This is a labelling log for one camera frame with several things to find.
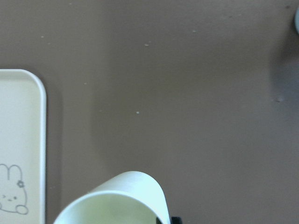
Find cream yellow plastic cup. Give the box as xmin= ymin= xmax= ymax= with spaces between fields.
xmin=54 ymin=171 xmax=171 ymax=224

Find light blue plastic cup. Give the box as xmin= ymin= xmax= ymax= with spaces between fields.
xmin=294 ymin=7 xmax=299 ymax=34

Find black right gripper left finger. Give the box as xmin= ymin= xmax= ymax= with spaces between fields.
xmin=156 ymin=218 xmax=162 ymax=224

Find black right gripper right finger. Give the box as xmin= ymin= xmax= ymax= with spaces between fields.
xmin=171 ymin=217 xmax=181 ymax=224

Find beige rabbit print tray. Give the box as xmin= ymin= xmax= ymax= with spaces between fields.
xmin=0 ymin=69 xmax=47 ymax=224

